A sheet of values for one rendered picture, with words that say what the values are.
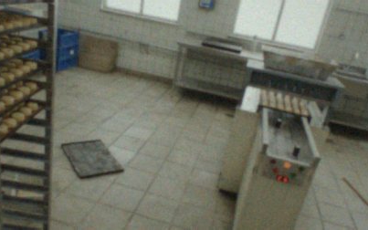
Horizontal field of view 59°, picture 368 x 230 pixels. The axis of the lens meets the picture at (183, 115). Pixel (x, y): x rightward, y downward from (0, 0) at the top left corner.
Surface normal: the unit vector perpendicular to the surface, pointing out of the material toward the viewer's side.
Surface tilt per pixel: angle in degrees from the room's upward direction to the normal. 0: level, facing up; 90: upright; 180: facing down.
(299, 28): 90
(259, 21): 90
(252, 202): 90
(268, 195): 90
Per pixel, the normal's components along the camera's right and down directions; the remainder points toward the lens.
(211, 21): -0.22, 0.32
